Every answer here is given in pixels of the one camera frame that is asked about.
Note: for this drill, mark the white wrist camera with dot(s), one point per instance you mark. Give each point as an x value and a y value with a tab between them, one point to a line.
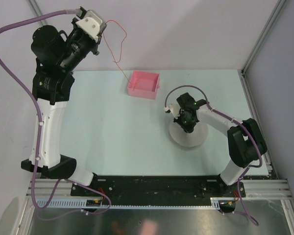
91	23
174	109

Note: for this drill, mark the aluminium frame rail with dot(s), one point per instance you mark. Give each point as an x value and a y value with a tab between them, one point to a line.
254	189

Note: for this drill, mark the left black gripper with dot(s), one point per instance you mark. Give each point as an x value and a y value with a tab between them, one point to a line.
94	45

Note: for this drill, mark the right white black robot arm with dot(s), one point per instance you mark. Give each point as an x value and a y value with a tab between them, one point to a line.
246	145

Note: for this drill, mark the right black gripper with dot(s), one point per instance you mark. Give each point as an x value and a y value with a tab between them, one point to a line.
186	129

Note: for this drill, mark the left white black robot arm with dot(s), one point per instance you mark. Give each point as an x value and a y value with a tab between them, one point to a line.
57	55

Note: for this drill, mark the left aluminium corner post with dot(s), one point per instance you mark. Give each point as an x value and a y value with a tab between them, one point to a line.
34	7

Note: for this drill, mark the right aluminium corner post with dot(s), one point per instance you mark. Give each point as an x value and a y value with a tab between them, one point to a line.
272	20

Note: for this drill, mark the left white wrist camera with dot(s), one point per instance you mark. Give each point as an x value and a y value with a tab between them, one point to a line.
91	23

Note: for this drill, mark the pink plastic box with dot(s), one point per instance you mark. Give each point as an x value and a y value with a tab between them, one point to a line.
144	84

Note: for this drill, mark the grey slotted cable duct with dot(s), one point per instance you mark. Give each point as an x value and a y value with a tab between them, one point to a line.
83	203

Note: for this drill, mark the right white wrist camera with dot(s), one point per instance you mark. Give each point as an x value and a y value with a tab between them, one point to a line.
174	109

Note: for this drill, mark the aluminium corner post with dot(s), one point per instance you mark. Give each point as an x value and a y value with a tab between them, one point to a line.
34	7
272	20

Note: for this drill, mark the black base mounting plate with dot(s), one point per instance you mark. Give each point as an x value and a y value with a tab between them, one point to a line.
207	186

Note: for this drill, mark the white plastic spool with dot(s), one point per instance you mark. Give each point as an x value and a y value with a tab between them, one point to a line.
193	139

